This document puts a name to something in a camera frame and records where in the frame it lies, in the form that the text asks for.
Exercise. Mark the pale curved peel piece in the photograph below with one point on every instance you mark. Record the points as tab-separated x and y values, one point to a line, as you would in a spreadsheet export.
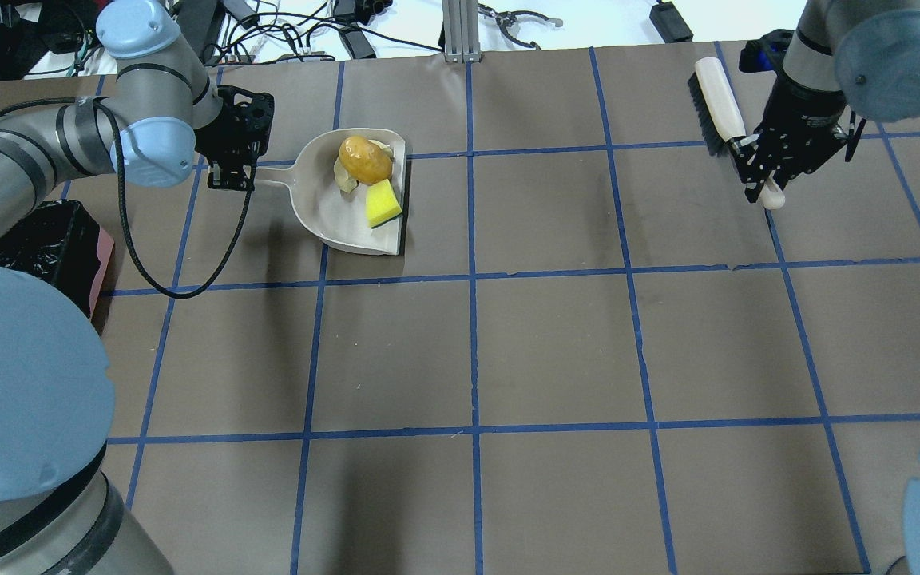
344	180

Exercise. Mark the aluminium frame post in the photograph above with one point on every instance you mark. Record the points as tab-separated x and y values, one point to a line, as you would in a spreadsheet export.
461	32

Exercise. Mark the beige hand brush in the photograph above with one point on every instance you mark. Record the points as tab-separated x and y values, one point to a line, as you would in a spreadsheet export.
735	128

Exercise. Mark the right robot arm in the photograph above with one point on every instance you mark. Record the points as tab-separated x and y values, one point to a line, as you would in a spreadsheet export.
835	160

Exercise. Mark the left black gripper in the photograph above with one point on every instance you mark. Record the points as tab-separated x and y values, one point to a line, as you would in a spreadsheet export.
220	145

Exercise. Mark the beige plastic dustpan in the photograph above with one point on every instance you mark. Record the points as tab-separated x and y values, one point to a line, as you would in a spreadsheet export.
336	217

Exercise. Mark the pink bin with black bag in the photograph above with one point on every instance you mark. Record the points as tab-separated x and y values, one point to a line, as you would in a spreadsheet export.
60	243

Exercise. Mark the yellow sponge piece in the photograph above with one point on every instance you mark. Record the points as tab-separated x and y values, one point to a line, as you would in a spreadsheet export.
381	203

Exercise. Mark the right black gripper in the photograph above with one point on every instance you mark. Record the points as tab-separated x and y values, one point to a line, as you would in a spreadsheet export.
806	120

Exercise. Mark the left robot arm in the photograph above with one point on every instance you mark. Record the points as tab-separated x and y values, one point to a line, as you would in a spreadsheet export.
59	513

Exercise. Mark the brown potato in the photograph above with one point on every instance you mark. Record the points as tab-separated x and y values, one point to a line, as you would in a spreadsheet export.
365	158

